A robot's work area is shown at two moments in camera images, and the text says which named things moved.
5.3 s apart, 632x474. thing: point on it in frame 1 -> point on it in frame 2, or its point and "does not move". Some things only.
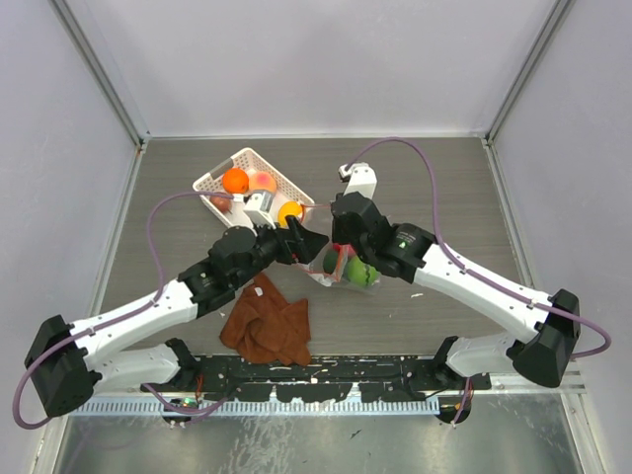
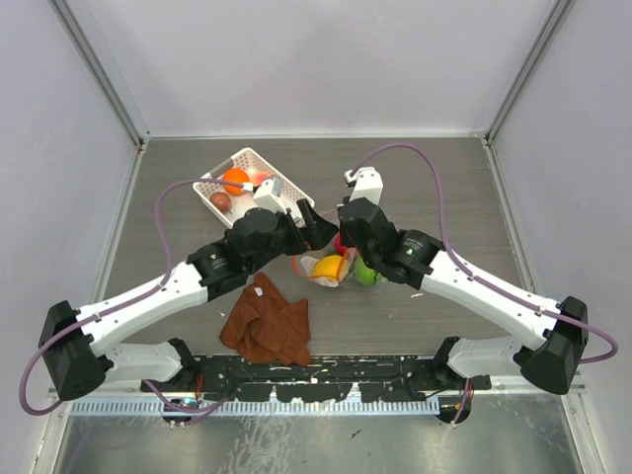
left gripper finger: x=304 y=246 -> x=322 y=231
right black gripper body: x=338 y=237 does not move
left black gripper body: x=270 y=246 does not move
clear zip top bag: x=335 y=265 does not move
